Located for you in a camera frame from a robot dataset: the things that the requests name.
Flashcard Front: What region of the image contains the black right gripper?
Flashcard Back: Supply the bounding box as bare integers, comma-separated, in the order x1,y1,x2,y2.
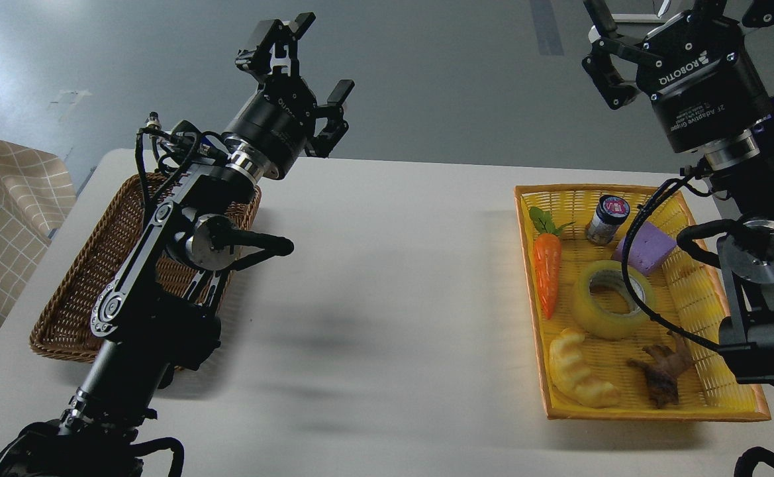
582,0,774,154

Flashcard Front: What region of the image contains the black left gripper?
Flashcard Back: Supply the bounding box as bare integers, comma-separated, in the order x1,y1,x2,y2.
225,12,356,181

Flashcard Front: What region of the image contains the yellow tape roll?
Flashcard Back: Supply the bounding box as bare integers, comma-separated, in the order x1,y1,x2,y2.
571,260,656,341

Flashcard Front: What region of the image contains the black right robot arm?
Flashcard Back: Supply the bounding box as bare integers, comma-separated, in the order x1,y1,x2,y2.
581,1,774,476

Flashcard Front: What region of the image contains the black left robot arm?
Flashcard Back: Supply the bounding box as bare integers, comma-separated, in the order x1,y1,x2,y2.
0,12,354,476

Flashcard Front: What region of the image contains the small dark jar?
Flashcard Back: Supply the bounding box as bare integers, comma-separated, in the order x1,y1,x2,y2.
585,194,631,246

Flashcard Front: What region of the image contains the purple foam block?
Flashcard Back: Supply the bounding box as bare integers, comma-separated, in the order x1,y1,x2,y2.
628,221,677,276

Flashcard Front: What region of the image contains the orange toy carrot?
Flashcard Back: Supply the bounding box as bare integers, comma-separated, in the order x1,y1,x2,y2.
528,206,572,320

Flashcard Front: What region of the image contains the yellow plastic basket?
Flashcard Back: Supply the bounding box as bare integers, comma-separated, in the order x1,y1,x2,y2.
514,184,771,422

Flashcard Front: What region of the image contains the brown wicker basket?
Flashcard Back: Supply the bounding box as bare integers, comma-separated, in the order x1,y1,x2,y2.
29,174,262,363

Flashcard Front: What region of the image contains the toy croissant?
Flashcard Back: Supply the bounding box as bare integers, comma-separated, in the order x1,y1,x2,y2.
548,328,622,409

